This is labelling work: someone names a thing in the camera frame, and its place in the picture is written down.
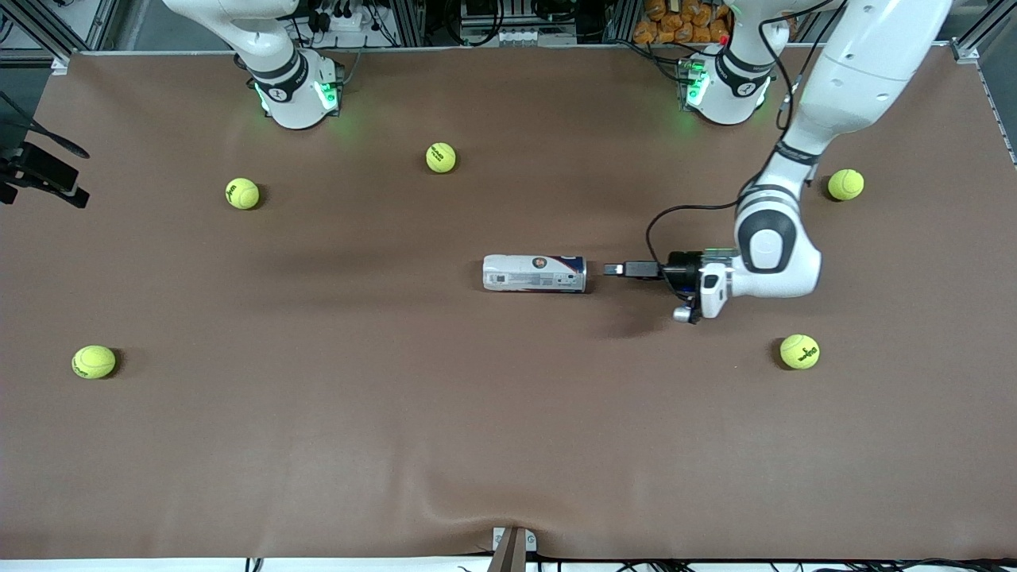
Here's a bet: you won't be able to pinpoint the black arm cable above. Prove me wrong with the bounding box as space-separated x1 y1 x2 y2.
645 0 843 275
0 91 91 159

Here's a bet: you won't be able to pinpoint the white blue tennis ball can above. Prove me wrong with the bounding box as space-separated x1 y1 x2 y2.
482 254 587 294

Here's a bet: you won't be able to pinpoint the brown mounting bar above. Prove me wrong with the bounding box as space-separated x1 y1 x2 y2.
486 528 528 572

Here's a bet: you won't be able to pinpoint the brown table mat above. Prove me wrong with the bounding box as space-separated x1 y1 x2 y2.
0 44 1017 562

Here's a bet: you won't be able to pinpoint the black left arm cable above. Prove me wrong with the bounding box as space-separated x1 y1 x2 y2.
645 0 843 275

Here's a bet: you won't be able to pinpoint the aluminium frame post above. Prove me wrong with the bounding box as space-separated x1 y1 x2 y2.
389 0 427 47

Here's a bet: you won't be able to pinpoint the white power strip black plugs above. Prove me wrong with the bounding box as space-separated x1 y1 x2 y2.
310 0 384 34

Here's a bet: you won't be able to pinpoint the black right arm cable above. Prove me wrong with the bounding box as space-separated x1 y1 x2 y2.
0 91 91 159

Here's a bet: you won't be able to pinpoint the bag of orange items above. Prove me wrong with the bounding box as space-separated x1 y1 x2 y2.
633 0 733 45

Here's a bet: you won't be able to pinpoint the silver metal bracket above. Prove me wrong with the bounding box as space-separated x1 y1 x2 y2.
492 527 538 554

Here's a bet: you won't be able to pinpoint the long white power strip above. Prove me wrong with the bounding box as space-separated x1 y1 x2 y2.
459 28 578 47

